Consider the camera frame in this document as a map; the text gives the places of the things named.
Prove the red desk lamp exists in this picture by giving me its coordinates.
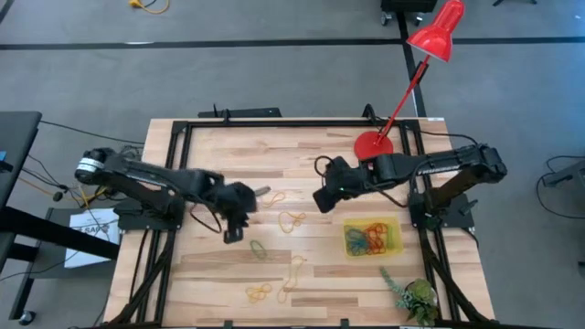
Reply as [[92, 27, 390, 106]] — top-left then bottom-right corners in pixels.
[[353, 0, 467, 162]]

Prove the large red rubber band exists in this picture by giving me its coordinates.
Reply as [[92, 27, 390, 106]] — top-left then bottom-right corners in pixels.
[[363, 222, 389, 255]]

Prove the artificial potted green plant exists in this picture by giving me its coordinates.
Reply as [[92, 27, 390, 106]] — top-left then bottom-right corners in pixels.
[[378, 267, 440, 328]]

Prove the black desk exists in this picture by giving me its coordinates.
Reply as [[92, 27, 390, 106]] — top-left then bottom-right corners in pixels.
[[0, 111, 122, 326]]

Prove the yellow floor cable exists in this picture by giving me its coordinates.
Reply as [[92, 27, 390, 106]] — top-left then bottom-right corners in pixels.
[[17, 175, 111, 207]]

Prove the yellow plastic bin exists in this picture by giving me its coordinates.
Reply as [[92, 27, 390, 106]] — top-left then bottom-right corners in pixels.
[[342, 216, 405, 259]]

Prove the long red rubber band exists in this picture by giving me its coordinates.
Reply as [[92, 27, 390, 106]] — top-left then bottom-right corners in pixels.
[[363, 222, 389, 255]]

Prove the long black power strip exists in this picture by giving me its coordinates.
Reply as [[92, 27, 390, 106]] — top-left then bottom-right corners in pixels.
[[197, 103, 282, 120]]

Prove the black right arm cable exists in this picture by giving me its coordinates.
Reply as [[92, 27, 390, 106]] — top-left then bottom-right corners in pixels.
[[416, 129, 481, 148]]

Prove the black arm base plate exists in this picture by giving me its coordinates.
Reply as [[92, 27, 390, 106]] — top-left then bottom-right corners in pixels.
[[407, 191, 477, 230], [113, 195, 186, 231]]

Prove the black floor cable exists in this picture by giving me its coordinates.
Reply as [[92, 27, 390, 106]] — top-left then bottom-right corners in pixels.
[[38, 119, 145, 146], [535, 154, 585, 221]]

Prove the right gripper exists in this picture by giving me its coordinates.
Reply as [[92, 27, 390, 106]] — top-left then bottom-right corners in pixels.
[[312, 154, 372, 215]]

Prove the black wheeled cart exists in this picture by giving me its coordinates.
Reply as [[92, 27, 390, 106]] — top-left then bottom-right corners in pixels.
[[379, 0, 441, 27]]

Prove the yellow extension cord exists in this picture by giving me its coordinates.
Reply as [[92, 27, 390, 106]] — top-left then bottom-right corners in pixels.
[[128, 0, 171, 16]]

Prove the long yellow rubber band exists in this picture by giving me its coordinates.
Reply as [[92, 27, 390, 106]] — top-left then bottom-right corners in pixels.
[[275, 254, 309, 305]]

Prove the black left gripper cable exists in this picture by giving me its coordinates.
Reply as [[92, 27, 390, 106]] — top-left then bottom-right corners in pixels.
[[188, 203, 224, 235]]

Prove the grey stand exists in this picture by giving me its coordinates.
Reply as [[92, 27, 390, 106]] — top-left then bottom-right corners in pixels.
[[542, 158, 585, 187]]

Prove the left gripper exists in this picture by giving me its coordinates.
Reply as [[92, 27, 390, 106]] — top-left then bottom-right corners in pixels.
[[211, 175, 272, 245]]

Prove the white paper sheet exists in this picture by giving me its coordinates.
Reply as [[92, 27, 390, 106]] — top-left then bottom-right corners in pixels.
[[63, 207, 122, 270]]

